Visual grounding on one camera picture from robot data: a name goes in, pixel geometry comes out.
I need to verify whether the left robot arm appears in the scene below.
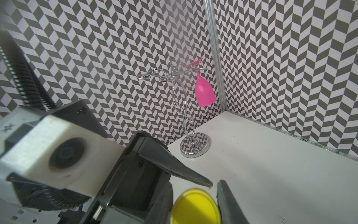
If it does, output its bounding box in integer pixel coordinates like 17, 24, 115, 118
1, 31, 213, 224

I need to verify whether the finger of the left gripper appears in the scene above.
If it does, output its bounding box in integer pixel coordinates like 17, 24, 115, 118
138, 137, 213, 188

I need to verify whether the chrome wire glass rack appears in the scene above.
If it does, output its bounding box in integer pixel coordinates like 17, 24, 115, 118
137, 59, 211, 158

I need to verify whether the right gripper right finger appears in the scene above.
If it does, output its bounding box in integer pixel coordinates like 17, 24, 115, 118
217, 180, 249, 224

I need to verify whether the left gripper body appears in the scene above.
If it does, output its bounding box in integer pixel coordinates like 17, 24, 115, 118
80, 131, 171, 224

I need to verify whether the pink plastic wine glass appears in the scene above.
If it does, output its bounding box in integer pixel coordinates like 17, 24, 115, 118
187, 58, 217, 107

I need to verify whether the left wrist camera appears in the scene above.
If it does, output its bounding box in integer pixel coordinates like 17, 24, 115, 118
1, 106, 125, 197

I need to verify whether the yellow jar lid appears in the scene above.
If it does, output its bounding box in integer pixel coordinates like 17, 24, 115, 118
170, 188, 221, 224

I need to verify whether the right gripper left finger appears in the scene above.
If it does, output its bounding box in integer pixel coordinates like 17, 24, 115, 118
144, 183, 173, 224

